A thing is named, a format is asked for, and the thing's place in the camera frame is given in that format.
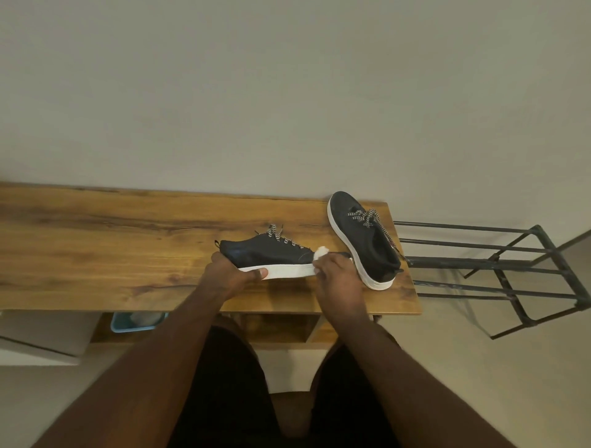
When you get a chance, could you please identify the person's left forearm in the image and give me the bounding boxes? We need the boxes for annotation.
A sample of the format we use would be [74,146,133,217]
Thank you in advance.
[32,288,223,448]

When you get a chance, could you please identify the light blue plastic basket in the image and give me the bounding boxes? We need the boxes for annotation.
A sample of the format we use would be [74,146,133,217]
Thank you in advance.
[110,312,169,333]

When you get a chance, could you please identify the white box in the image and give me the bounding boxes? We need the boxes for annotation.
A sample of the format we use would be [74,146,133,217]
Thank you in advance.
[0,310,102,367]

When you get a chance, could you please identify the black metal shoe rack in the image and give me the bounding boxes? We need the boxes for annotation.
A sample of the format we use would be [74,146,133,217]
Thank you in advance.
[394,221,591,340]

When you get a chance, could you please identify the person's right forearm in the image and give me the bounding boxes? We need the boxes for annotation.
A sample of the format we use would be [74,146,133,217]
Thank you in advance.
[325,310,517,448]

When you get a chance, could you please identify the person's black shorts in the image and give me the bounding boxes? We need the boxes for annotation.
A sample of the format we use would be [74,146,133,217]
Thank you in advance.
[167,314,401,448]

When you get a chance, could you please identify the black sneaker with white sole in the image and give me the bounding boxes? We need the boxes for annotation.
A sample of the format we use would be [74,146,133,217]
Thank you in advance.
[214,224,354,280]
[327,191,410,291]

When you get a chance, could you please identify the wooden table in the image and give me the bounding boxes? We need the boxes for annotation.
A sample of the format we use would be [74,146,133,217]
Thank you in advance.
[0,182,423,350]

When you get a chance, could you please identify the person's right hand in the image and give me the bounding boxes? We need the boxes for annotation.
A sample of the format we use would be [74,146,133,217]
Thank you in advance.
[312,252,369,328]

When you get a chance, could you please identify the person's left hand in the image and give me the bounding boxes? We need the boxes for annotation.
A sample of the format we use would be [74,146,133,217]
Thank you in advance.
[198,251,269,301]

